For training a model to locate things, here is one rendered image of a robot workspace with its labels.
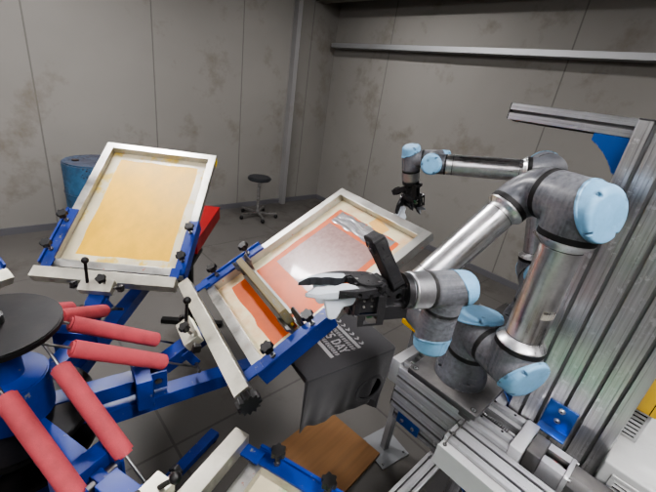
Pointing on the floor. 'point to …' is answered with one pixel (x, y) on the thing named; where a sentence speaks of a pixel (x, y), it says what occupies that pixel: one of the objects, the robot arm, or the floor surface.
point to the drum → (76, 175)
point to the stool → (258, 197)
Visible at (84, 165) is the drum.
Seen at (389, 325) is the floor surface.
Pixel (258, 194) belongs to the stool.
